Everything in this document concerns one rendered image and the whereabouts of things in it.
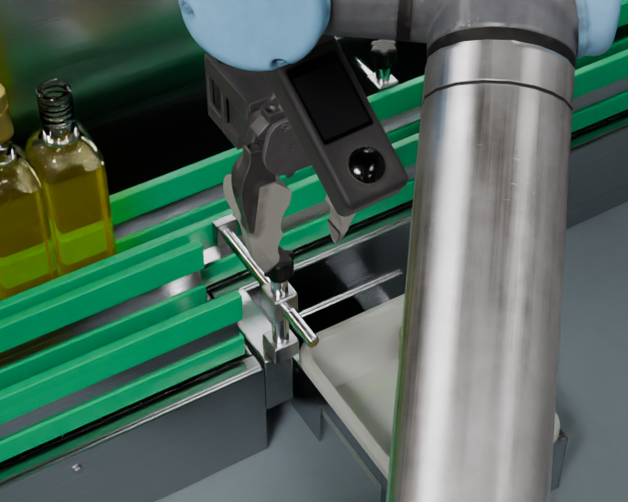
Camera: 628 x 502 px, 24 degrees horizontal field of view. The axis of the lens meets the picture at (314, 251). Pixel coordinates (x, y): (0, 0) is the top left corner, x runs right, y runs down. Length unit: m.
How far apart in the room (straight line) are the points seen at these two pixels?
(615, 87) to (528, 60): 0.89
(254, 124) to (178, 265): 0.43
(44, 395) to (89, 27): 0.35
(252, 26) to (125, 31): 0.67
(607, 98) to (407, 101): 0.23
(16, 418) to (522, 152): 0.68
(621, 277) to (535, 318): 0.96
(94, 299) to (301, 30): 0.63
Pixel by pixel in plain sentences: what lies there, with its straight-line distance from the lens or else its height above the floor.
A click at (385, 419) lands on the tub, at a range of 1.44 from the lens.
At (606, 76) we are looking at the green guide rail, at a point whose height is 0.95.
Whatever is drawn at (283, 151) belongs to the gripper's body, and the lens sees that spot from 0.93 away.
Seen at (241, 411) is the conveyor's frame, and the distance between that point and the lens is 1.37.
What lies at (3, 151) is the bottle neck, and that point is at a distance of 1.23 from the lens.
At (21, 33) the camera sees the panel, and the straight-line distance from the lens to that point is 1.34.
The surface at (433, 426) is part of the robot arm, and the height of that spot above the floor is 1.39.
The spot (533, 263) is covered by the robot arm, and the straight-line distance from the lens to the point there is 0.68.
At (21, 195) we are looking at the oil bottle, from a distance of 1.25.
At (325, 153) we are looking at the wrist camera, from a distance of 0.88.
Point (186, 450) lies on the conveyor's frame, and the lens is 1.37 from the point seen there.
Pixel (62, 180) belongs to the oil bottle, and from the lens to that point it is 1.26.
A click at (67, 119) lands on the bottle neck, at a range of 1.24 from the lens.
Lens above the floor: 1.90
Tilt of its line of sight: 45 degrees down
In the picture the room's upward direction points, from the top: straight up
